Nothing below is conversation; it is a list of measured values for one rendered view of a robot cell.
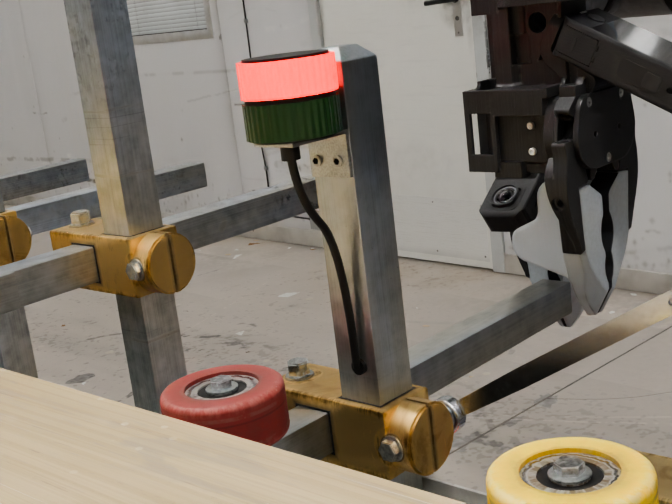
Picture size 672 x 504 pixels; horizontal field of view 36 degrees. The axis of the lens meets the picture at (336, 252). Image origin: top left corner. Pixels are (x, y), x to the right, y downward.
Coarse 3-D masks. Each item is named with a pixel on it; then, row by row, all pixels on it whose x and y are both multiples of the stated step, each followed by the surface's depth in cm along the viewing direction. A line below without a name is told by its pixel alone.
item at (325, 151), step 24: (312, 96) 61; (264, 144) 62; (288, 144) 62; (312, 144) 67; (336, 144) 65; (312, 168) 67; (336, 168) 66; (312, 216) 65; (336, 264) 67; (360, 360) 69
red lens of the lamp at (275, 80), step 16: (240, 64) 61; (256, 64) 60; (272, 64) 60; (288, 64) 60; (304, 64) 60; (320, 64) 61; (240, 80) 62; (256, 80) 61; (272, 80) 60; (288, 80) 60; (304, 80) 60; (320, 80) 61; (336, 80) 62; (240, 96) 63; (256, 96) 61; (272, 96) 60; (288, 96) 60
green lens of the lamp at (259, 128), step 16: (336, 96) 62; (256, 112) 61; (272, 112) 61; (288, 112) 60; (304, 112) 61; (320, 112) 61; (336, 112) 62; (256, 128) 62; (272, 128) 61; (288, 128) 61; (304, 128) 61; (320, 128) 61; (336, 128) 62
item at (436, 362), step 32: (544, 288) 94; (480, 320) 87; (512, 320) 88; (544, 320) 92; (416, 352) 82; (448, 352) 82; (480, 352) 85; (416, 384) 79; (448, 384) 82; (320, 416) 71; (288, 448) 69; (320, 448) 71
